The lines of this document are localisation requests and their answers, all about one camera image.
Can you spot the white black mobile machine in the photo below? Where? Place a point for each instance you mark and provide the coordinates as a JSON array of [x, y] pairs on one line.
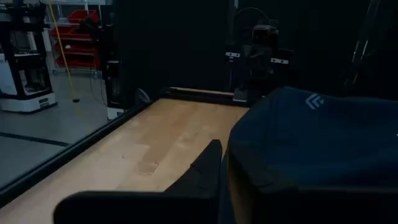
[[28, 104]]

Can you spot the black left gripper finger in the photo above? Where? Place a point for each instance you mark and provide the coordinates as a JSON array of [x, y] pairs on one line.
[[202, 174]]

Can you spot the red bin shelf rack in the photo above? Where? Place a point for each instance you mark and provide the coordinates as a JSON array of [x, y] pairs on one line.
[[77, 31]]

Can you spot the navy blue backpack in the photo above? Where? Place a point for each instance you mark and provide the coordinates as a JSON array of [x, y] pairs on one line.
[[311, 149]]

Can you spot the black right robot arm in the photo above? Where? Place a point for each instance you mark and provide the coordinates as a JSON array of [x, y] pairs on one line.
[[264, 34]]

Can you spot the black curtain partition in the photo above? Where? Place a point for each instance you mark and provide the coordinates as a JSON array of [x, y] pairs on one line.
[[174, 46]]

